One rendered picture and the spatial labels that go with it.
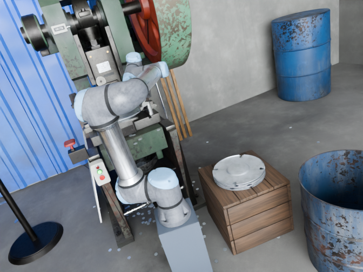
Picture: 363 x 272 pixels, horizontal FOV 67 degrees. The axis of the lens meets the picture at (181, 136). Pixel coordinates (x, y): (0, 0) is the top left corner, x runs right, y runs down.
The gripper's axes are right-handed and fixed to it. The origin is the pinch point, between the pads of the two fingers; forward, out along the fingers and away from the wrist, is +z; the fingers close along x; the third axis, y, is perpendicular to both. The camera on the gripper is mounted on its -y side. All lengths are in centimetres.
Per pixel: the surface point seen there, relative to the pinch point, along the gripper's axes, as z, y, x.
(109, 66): -18.2, -6.2, 23.7
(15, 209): 58, -95, 14
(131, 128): 11.9, -7.9, -1.1
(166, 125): 12.9, 12.0, -8.5
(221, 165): 24, 30, -44
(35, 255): 79, -95, -13
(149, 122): 14.3, 4.5, 0.8
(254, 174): 15, 38, -63
